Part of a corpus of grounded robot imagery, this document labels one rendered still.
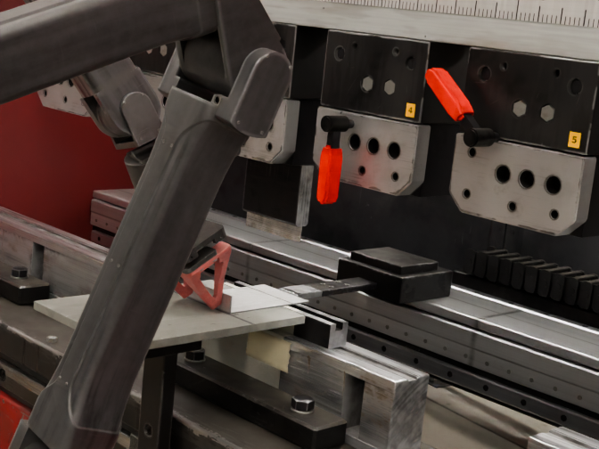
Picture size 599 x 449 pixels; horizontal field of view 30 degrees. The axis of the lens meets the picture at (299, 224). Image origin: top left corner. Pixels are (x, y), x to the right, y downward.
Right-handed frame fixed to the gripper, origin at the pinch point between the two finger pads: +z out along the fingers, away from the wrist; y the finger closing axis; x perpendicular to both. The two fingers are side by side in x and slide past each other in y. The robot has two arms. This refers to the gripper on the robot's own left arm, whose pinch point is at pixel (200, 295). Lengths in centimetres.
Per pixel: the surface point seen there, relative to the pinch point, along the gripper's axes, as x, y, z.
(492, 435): -151, 110, 191
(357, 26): -21.7, -14.5, -26.2
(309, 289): -14.9, -1.1, 8.6
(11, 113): -24, 85, 0
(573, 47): -22, -42, -26
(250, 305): -4.4, -2.8, 3.5
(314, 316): -8.4, -9.3, 5.9
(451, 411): -157, 133, 194
